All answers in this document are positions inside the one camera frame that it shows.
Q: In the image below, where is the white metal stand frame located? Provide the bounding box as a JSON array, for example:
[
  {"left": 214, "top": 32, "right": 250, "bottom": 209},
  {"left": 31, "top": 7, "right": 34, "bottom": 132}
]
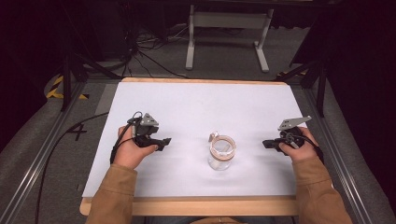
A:
[{"left": 185, "top": 4, "right": 275, "bottom": 74}]

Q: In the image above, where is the bundle of black floor cables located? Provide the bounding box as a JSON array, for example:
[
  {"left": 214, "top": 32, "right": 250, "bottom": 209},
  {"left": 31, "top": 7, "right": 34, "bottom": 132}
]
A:
[{"left": 120, "top": 18, "right": 191, "bottom": 79}]

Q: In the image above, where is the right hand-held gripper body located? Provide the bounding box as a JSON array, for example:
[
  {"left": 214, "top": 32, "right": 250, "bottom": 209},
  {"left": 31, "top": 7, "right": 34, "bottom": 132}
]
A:
[{"left": 274, "top": 115, "right": 313, "bottom": 149}]

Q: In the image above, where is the aluminium floor rail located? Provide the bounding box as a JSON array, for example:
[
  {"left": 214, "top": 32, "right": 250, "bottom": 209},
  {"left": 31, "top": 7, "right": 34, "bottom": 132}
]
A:
[
  {"left": 303, "top": 88, "right": 372, "bottom": 224},
  {"left": 0, "top": 81, "right": 88, "bottom": 224}
]

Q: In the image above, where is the person's left hand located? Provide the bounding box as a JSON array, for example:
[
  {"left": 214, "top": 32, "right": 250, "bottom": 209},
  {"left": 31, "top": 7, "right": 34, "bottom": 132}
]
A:
[{"left": 113, "top": 125, "right": 160, "bottom": 171}]

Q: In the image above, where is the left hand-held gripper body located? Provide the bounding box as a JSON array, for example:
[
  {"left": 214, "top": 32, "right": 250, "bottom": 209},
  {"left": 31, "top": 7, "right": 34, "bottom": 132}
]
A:
[{"left": 126, "top": 111, "right": 163, "bottom": 148}]

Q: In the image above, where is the black tripod stand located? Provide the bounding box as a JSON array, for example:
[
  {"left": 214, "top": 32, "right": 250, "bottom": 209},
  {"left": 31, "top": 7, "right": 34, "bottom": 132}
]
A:
[
  {"left": 60, "top": 3, "right": 122, "bottom": 112},
  {"left": 274, "top": 59, "right": 328, "bottom": 119}
]

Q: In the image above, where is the person's right hand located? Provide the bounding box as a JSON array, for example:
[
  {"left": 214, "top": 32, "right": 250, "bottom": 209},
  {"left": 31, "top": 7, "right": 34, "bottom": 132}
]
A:
[{"left": 278, "top": 126, "right": 319, "bottom": 162}]

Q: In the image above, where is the right hand-held gripper cable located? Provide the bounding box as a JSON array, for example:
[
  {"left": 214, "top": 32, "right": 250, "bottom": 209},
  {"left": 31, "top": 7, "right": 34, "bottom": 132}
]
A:
[{"left": 280, "top": 130, "right": 325, "bottom": 165}]

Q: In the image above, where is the white table cover sheet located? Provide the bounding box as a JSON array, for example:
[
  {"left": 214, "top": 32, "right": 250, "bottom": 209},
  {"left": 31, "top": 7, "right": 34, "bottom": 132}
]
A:
[{"left": 81, "top": 81, "right": 307, "bottom": 198}]

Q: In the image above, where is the clear glass jar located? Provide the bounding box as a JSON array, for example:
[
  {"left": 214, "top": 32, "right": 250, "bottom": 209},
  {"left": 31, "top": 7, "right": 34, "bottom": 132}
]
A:
[{"left": 207, "top": 131, "right": 237, "bottom": 172}]

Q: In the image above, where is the yellow black floor tape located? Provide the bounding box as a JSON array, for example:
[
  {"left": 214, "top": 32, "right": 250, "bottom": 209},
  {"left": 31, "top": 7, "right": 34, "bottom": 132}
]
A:
[{"left": 46, "top": 75, "right": 91, "bottom": 101}]

